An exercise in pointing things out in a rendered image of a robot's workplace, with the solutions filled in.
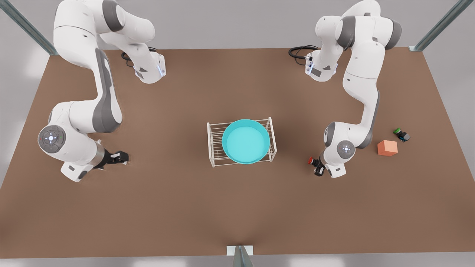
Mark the turquoise round plate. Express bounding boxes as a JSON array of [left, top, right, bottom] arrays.
[[222, 119, 271, 165]]

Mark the orange cube block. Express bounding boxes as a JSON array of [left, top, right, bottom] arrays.
[[377, 140, 398, 157]]

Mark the black cable loop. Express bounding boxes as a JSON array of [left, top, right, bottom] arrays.
[[121, 47, 158, 68], [288, 45, 320, 66]]

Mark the white wire shelf rack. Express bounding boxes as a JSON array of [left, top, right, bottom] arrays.
[[207, 117, 277, 168]]

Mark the silver frame post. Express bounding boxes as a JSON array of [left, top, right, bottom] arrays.
[[0, 0, 59, 56], [409, 0, 475, 52], [227, 245, 254, 267]]

